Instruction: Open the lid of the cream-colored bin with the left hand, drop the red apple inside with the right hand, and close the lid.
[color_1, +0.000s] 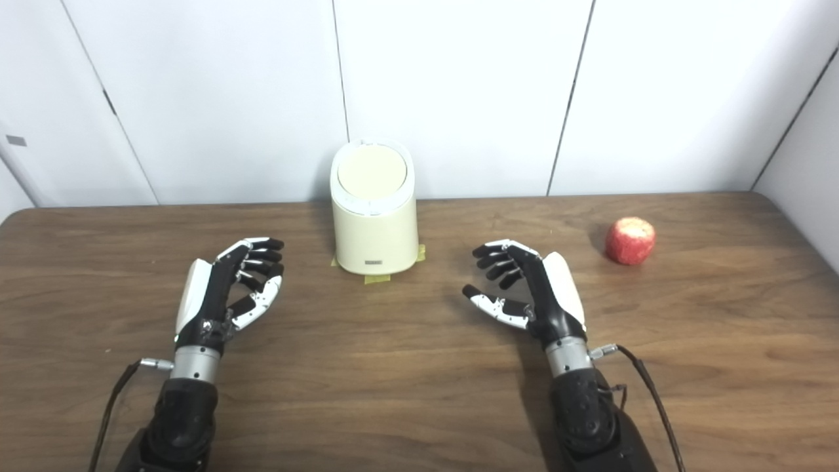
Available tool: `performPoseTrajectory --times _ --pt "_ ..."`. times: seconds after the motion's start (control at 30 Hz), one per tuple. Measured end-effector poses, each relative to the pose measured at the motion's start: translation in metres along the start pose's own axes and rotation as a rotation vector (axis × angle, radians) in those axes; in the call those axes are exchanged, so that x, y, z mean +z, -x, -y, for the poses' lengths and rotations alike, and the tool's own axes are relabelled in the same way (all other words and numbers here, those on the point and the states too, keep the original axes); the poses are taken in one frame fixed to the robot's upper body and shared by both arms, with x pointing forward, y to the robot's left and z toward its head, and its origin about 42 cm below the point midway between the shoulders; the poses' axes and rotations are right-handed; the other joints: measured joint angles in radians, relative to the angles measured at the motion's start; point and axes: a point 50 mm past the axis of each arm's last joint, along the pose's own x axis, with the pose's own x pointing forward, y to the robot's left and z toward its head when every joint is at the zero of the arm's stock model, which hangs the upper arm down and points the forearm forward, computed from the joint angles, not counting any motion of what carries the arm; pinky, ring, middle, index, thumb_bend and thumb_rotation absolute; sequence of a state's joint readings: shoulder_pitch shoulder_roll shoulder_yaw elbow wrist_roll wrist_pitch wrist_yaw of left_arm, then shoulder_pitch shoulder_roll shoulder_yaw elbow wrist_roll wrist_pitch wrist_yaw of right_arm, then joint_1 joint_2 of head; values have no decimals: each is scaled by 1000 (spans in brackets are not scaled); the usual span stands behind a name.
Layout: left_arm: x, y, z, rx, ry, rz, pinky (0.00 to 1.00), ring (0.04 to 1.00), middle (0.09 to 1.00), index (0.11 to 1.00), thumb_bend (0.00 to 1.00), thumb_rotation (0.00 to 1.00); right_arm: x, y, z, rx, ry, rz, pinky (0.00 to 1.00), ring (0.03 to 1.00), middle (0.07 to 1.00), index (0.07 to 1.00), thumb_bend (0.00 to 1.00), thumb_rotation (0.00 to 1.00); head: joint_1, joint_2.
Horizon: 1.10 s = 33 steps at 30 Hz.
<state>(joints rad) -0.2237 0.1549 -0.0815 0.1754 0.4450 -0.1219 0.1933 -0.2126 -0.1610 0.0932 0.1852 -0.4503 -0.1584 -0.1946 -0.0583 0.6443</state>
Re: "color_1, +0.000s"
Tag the red apple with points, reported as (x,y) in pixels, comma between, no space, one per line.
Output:
(630,241)

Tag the cream round bin lid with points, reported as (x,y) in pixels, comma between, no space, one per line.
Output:
(371,172)

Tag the cream-colored round bin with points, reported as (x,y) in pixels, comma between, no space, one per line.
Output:
(375,239)

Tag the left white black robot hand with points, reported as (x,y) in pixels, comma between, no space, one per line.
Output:
(204,298)

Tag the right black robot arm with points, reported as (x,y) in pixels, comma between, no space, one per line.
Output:
(590,413)

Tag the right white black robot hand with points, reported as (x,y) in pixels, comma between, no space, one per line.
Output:
(554,295)

